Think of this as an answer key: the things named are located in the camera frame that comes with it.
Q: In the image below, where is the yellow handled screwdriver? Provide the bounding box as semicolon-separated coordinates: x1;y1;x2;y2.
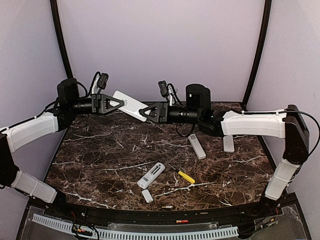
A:
167;163;196;184

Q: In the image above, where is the white battery cover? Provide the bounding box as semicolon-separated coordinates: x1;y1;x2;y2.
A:
141;189;154;203

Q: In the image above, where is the white slotted cable duct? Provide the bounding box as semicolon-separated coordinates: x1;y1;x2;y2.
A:
32;213;239;240

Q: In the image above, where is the black enclosure frame post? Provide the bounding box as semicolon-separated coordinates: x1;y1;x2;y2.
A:
49;0;83;111
241;0;273;111

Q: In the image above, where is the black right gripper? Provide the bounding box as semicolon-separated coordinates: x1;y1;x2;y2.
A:
140;101;202;124

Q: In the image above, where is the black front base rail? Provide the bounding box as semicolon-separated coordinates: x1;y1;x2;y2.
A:
21;193;303;227

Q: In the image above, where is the black enclosure frame post left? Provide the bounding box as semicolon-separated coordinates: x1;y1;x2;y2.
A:
49;0;83;111

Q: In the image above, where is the wide white remote control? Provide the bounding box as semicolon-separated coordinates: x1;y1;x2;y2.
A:
112;90;148;122

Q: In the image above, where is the white remote with battery bay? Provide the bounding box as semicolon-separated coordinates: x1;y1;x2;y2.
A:
137;162;166;190

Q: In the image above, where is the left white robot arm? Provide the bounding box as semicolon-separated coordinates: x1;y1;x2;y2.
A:
0;75;124;218

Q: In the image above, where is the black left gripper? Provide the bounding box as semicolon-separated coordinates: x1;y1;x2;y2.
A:
69;93;125;116

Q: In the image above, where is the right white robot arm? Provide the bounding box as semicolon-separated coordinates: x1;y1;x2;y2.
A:
138;83;313;217

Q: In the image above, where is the black enclosure frame post right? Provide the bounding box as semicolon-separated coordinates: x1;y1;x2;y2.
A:
241;0;273;111

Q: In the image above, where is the slim white QR-code remote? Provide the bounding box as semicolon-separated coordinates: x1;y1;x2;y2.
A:
188;134;207;160

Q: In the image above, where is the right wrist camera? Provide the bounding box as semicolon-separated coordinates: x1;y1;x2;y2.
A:
158;80;180;107

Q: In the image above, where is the small white remote near wall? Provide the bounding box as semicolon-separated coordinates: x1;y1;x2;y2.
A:
222;135;235;153

